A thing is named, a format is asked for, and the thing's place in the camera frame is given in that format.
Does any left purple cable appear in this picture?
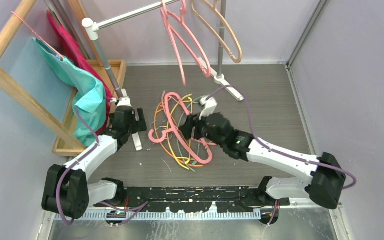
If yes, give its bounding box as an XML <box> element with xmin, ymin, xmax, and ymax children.
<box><xmin>55</xmin><ymin>94</ymin><xmax>149</xmax><ymax>226</ymax></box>

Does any green plastic hanger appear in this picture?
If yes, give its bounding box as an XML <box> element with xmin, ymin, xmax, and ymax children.
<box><xmin>177</xmin><ymin>93</ymin><xmax>204</xmax><ymax>173</ymax></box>

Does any white garment rack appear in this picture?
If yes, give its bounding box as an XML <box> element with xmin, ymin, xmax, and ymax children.
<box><xmin>81</xmin><ymin>0</ymin><xmax>245</xmax><ymax>102</ymax></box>

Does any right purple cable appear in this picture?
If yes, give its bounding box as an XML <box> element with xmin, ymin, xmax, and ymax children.
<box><xmin>208</xmin><ymin>85</ymin><xmax>358</xmax><ymax>226</ymax></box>

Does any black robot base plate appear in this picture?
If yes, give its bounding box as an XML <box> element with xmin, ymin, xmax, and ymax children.
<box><xmin>94</xmin><ymin>186</ymin><xmax>291</xmax><ymax>225</ymax></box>

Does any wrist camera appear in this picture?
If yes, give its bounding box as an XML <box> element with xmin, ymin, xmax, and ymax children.
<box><xmin>116</xmin><ymin>89</ymin><xmax>132</xmax><ymax>108</ymax></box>
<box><xmin>199</xmin><ymin>95</ymin><xmax>218</xmax><ymax>120</ymax></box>

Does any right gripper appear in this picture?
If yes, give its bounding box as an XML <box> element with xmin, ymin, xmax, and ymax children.
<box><xmin>179</xmin><ymin>107</ymin><xmax>226</xmax><ymax>148</ymax></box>

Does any pink red cloth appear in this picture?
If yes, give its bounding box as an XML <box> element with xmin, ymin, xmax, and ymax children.
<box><xmin>46</xmin><ymin>9</ymin><xmax>113</xmax><ymax>130</ymax></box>

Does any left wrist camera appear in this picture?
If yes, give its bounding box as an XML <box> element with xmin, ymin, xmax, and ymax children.
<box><xmin>116</xmin><ymin>89</ymin><xmax>132</xmax><ymax>108</ymax></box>

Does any wooden drying rack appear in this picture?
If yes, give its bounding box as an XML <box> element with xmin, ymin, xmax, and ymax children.
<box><xmin>0</xmin><ymin>0</ymin><xmax>128</xmax><ymax>157</ymax></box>

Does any teal cloth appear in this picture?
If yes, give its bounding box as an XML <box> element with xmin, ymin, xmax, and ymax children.
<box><xmin>32</xmin><ymin>37</ymin><xmax>107</xmax><ymax>147</ymax></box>

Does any purple cable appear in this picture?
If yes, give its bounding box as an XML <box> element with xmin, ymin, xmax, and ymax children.
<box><xmin>55</xmin><ymin>94</ymin><xmax>149</xmax><ymax>226</ymax></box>
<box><xmin>208</xmin><ymin>85</ymin><xmax>358</xmax><ymax>226</ymax></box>

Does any thin pink wire hanger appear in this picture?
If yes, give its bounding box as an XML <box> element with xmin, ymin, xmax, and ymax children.
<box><xmin>161</xmin><ymin>91</ymin><xmax>219</xmax><ymax>147</ymax></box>

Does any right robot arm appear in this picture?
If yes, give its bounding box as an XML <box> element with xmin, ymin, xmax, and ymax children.
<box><xmin>148</xmin><ymin>112</ymin><xmax>346</xmax><ymax>210</ymax></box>

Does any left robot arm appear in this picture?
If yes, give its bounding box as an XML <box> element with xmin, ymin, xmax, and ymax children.
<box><xmin>41</xmin><ymin>105</ymin><xmax>138</xmax><ymax>225</ymax></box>

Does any pink plastic hanger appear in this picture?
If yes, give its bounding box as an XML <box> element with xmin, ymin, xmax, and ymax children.
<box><xmin>160</xmin><ymin>0</ymin><xmax>187</xmax><ymax>86</ymax></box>
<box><xmin>148</xmin><ymin>92</ymin><xmax>213</xmax><ymax>165</ymax></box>
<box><xmin>168</xmin><ymin>0</ymin><xmax>212</xmax><ymax>78</ymax></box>

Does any yellow plastic hanger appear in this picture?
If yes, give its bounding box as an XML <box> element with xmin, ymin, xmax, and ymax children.
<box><xmin>167</xmin><ymin>93</ymin><xmax>202</xmax><ymax>166</ymax></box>

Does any beige plastic hanger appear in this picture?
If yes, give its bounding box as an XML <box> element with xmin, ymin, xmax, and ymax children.
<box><xmin>190</xmin><ymin>0</ymin><xmax>243</xmax><ymax>64</ymax></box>

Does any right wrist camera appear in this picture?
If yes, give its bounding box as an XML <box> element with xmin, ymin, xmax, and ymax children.
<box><xmin>199</xmin><ymin>95</ymin><xmax>218</xmax><ymax>120</ymax></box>

